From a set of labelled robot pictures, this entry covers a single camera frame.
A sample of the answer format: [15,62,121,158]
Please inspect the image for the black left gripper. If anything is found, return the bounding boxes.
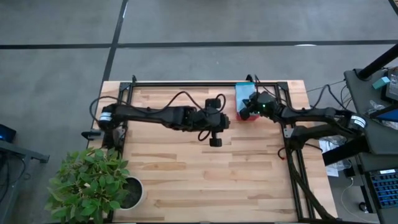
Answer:
[188,98,231,134]

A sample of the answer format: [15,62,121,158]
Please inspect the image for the pink plastic bin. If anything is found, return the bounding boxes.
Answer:
[235,81,261,122]

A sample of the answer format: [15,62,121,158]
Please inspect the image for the white papers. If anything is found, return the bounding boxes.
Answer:
[317,133,354,178]

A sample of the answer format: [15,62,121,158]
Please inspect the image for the black desk beam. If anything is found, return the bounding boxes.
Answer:
[322,135,371,167]

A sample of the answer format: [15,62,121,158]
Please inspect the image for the white plant pot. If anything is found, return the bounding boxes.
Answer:
[119,175,146,211]

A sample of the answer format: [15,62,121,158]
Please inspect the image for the grey side desk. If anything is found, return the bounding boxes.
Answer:
[343,67,398,156]

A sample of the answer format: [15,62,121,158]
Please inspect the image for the black table clamp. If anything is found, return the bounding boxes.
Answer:
[81,129,103,141]

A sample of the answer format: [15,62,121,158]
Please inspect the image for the small teal box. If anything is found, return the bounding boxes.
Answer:
[372,76,391,90]

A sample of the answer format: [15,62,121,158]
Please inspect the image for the black diagonal pole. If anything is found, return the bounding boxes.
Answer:
[356,43,398,81]

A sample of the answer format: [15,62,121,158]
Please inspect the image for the blue tablet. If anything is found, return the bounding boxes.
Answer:
[368,104,398,123]

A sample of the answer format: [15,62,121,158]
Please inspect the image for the green leafy plant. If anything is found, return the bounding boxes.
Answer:
[45,147,131,224]

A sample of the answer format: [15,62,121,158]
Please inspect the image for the backlit keyboard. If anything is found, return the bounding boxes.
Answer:
[366,169,398,210]

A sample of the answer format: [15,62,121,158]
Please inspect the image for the dark grey side table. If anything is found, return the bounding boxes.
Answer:
[0,139,50,224]

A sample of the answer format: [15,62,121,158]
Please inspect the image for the black device with blue light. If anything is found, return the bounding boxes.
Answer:
[0,123,17,144]

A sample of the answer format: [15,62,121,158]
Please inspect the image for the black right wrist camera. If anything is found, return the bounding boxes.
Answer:
[239,106,251,122]

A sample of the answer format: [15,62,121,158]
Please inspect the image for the black aluminium table frame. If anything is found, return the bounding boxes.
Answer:
[105,73,315,223]

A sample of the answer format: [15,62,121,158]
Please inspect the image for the thin black looped cable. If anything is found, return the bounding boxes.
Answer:
[276,142,325,161]

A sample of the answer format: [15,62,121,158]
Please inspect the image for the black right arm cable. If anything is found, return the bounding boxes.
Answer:
[253,73,354,110]

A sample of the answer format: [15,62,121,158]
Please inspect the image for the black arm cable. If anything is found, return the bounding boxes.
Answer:
[89,90,227,142]
[253,73,354,110]

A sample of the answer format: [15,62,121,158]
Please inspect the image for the floor cable tangle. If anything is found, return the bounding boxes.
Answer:
[306,79,358,141]

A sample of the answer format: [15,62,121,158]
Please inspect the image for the black braided cable sleeve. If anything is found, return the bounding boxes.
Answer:
[287,160,341,223]

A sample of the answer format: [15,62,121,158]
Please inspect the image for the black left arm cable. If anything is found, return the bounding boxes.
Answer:
[89,90,227,142]

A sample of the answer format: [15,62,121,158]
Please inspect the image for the white cable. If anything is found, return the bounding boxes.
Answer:
[340,176,380,223]

